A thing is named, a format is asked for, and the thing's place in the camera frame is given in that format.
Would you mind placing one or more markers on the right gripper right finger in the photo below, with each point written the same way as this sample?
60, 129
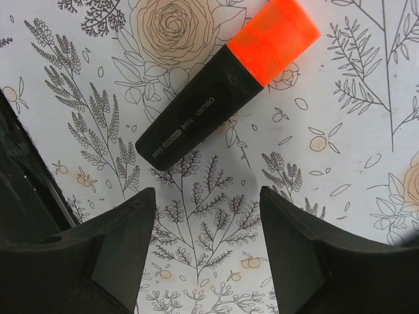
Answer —
319, 268

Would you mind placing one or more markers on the orange highlighter cap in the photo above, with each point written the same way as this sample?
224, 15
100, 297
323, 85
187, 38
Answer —
277, 35

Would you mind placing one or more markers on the black orange highlighter body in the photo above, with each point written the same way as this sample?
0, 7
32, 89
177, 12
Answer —
220, 89

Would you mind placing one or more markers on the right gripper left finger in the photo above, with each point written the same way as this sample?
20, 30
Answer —
95, 267

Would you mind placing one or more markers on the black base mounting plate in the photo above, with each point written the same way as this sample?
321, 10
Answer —
32, 205

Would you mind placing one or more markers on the floral tablecloth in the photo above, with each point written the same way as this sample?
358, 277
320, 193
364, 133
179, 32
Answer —
335, 133

